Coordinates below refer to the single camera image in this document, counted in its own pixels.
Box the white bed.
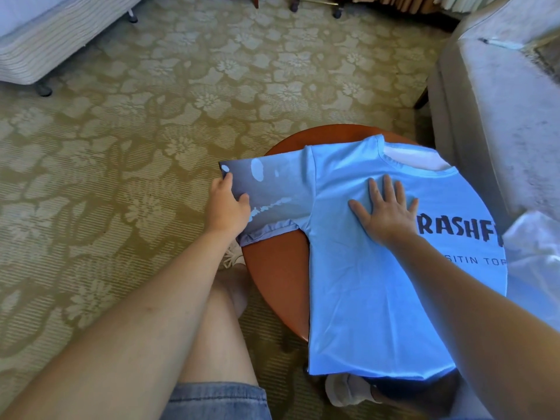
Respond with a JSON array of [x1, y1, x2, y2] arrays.
[[0, 0, 148, 97]]

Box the person's right leg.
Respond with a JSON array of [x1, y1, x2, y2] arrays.
[[372, 372, 460, 417]]

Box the black valet stand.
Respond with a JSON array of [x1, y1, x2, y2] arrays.
[[289, 0, 344, 18]]

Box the light blue gradient splatter T-shirt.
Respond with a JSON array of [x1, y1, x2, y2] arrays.
[[219, 134, 509, 382]]

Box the person's left hand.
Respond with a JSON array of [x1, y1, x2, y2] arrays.
[[205, 170, 252, 240]]

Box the beige curtain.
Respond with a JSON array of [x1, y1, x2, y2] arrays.
[[350, 0, 456, 16]]

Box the pile of clothes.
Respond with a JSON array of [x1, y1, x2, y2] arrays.
[[503, 209, 560, 333]]

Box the small white flat object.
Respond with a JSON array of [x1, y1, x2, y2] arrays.
[[479, 37, 526, 51]]

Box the person's left forearm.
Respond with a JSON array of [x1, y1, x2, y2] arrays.
[[0, 227, 239, 420]]

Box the white sneaker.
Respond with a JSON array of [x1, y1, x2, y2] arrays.
[[220, 243, 248, 270], [325, 373, 382, 408]]

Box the brown fringed cushion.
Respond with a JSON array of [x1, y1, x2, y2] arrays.
[[525, 30, 560, 84]]

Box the person's right forearm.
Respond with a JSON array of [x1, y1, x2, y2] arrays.
[[385, 233, 560, 420]]

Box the blue denim shorts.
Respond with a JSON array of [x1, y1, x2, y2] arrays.
[[162, 382, 272, 420]]

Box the grey velvet chaise sofa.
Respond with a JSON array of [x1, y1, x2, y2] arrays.
[[415, 0, 560, 233]]

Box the person's right hand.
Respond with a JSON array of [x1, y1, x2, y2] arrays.
[[348, 174, 420, 249]]

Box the round wooden table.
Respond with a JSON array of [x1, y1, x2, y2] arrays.
[[242, 124, 412, 342]]

